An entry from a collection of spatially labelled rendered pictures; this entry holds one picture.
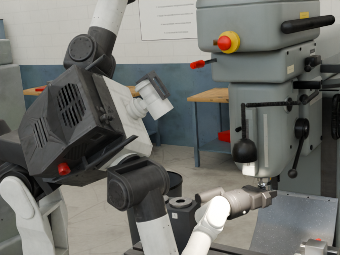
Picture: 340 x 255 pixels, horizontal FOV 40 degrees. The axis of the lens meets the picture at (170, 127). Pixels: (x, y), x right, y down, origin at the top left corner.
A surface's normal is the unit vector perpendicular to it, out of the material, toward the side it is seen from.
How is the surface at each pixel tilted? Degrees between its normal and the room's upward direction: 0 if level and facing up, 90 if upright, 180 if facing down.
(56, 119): 74
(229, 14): 90
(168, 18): 90
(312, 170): 90
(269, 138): 90
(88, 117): 65
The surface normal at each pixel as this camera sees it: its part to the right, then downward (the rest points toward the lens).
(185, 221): -0.43, 0.24
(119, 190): -0.73, 0.20
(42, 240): -0.26, 0.62
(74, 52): -0.31, -0.24
